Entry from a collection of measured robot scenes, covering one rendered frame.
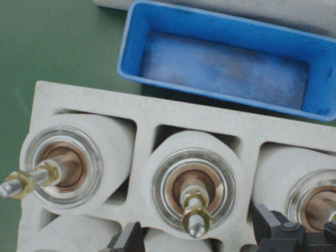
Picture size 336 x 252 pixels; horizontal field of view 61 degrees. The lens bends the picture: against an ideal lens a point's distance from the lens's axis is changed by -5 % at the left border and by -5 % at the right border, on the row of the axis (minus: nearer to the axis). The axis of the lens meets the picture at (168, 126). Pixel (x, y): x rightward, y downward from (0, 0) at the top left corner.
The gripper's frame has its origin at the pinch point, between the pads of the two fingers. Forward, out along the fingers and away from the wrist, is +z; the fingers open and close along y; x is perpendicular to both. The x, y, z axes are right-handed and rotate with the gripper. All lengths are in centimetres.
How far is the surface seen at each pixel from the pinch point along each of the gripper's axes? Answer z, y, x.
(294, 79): 35.1, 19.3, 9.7
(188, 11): 23.6, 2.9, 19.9
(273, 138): 17.4, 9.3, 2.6
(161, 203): 10.1, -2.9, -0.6
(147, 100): 17.4, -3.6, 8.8
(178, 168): 10.1, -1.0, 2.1
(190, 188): 7.3, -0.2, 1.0
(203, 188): 7.5, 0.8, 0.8
